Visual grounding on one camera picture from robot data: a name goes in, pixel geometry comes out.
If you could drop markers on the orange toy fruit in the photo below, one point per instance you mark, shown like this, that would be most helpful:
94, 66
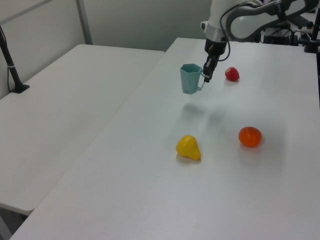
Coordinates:
250, 136

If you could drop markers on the red toy strawberry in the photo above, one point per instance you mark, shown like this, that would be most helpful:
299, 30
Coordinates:
232, 73

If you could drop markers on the grey metal partition post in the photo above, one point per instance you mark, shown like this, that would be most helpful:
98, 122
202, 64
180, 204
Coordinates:
84, 22

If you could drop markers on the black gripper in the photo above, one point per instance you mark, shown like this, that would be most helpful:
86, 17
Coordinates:
215, 47

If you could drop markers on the yellow toy pear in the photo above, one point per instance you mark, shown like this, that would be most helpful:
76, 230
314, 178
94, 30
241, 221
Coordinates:
188, 147

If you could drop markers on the black pole with base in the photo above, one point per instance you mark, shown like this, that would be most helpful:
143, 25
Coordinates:
12, 72

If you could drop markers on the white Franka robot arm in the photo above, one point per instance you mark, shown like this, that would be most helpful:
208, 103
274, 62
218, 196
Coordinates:
245, 22

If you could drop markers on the black camera stand clamp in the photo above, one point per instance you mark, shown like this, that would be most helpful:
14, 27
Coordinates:
312, 37

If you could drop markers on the dark equipment behind table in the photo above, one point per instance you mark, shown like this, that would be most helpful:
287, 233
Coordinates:
278, 37

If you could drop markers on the teal hexagonal mug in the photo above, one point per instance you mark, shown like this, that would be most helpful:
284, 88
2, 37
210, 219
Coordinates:
190, 78

